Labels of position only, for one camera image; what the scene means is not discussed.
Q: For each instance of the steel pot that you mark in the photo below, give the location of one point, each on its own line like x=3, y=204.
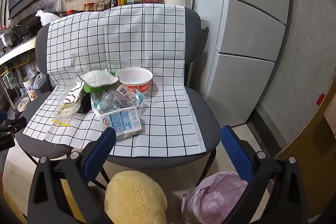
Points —
x=6, y=39

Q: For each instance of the printed paper cup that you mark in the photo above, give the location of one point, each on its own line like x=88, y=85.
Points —
x=30, y=87

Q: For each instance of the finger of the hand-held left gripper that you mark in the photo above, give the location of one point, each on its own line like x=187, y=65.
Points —
x=11, y=125

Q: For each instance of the pink plastic bag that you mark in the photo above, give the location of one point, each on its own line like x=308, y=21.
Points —
x=210, y=200

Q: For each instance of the clear bag with yellow print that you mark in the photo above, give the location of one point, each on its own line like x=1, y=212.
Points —
x=65, y=111

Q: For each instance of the clear plastic packaging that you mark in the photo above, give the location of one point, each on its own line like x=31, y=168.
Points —
x=113, y=102

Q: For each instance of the white black checkered cloth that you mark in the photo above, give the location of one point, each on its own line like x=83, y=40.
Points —
x=162, y=37

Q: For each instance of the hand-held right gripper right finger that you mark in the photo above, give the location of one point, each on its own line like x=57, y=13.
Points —
x=235, y=151

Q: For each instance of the red lid jar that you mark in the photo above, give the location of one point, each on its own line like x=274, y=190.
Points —
x=88, y=7

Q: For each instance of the white blue printed packet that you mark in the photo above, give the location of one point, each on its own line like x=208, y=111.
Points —
x=122, y=120

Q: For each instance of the white tape roll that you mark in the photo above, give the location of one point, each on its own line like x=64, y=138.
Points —
x=22, y=103

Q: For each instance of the grey office chair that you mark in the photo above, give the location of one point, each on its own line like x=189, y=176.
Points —
x=208, y=124

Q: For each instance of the white plastic bag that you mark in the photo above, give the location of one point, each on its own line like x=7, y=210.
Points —
x=46, y=18

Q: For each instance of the grey refrigerator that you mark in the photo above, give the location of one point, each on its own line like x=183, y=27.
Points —
x=249, y=29

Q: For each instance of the white foil lid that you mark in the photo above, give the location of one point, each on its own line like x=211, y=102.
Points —
x=98, y=78

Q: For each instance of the red white paper bowl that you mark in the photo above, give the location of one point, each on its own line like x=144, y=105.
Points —
x=134, y=77

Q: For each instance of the grey plastic jug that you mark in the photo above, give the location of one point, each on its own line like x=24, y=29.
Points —
x=42, y=83

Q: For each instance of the black white printed wrapper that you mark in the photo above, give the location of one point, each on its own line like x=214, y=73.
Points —
x=74, y=92

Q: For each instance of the small clear jar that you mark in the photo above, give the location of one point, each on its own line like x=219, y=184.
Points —
x=99, y=6

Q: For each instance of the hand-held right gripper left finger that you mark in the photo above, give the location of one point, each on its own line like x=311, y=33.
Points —
x=101, y=149

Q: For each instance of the yellow fuzzy mop head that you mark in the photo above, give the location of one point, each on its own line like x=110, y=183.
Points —
x=136, y=197

